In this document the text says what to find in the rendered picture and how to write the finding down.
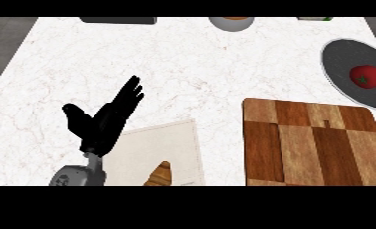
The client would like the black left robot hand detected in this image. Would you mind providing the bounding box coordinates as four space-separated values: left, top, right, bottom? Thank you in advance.
61 75 148 158

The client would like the wooden cutting board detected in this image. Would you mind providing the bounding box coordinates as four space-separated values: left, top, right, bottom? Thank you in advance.
241 97 376 187

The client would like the grey pan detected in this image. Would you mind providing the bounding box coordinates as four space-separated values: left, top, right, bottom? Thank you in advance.
320 38 376 110

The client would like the red tomato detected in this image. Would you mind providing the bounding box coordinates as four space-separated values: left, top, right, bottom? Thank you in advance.
349 65 376 90

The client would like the beige cloth placemat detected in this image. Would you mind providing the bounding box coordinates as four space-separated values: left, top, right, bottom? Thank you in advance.
102 118 207 187

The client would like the golden brown croissant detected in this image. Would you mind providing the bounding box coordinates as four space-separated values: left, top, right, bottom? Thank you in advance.
144 160 175 187

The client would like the dark grey flat appliance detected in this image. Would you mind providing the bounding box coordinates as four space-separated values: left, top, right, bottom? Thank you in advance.
79 17 160 26

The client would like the grey bowl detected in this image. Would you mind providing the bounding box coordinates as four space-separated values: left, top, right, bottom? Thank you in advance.
208 17 256 33

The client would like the pale box with green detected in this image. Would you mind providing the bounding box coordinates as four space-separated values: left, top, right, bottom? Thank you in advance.
297 17 335 22

